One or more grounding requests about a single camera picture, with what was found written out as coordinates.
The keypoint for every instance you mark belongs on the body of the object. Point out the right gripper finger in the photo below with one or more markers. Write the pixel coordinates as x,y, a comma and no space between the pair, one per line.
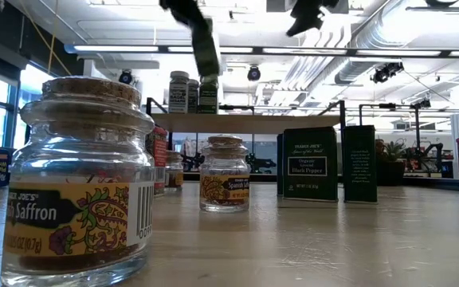
307,16

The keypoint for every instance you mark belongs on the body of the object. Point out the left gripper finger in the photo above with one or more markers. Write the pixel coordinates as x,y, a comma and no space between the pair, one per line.
207,48

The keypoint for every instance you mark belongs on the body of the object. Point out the white-lid bagel seasoning jar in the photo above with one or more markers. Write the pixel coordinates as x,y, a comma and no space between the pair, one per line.
179,93
193,97

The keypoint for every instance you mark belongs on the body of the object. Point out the green-lid oregano spice jar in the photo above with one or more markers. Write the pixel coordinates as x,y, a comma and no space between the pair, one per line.
209,101

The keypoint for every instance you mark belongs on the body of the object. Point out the cork-top saffron glass jar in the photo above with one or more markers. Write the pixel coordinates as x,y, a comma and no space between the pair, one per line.
78,167
224,179
173,171

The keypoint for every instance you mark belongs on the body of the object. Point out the long ceiling light bar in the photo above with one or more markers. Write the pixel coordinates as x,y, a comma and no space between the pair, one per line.
114,48

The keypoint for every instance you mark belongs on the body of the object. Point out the black background object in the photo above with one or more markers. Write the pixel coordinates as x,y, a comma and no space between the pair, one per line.
261,163
193,161

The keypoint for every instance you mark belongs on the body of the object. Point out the black ceiling fixture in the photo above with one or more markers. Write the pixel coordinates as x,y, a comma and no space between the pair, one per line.
440,3

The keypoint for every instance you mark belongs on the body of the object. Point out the succulent in black pot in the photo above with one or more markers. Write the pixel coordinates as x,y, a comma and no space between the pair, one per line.
391,159

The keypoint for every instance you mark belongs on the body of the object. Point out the red and black background robot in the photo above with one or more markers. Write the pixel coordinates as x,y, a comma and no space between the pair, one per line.
430,156

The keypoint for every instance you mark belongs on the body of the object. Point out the wooden shelf black frame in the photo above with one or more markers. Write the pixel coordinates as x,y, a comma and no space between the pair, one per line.
245,123

